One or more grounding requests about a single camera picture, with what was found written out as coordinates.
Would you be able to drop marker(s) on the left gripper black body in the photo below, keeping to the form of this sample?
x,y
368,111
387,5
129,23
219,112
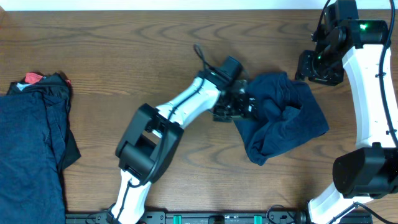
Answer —
x,y
235,110

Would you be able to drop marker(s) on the red garment in pile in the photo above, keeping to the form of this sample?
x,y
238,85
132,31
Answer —
x,y
32,78

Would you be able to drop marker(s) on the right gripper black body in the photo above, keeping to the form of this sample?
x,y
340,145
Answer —
x,y
325,68

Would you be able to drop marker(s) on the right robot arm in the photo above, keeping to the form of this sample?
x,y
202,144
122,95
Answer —
x,y
359,50

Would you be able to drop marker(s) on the navy blue shorts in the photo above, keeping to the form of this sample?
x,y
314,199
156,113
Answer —
x,y
288,116

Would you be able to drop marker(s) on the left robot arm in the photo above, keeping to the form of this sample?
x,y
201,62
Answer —
x,y
148,145

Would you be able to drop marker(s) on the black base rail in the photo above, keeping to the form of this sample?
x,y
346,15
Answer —
x,y
274,216

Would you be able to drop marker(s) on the navy blue clothes pile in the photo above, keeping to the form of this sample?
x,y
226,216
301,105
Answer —
x,y
36,145

